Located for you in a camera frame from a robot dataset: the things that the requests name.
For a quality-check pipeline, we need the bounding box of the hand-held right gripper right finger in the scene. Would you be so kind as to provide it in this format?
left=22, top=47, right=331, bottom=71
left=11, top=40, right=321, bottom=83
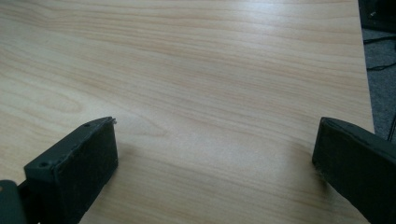
left=311, top=117, right=396, bottom=224

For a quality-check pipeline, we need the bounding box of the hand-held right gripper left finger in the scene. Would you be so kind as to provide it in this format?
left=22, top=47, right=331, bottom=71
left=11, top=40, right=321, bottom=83
left=18, top=116, right=120, bottom=224

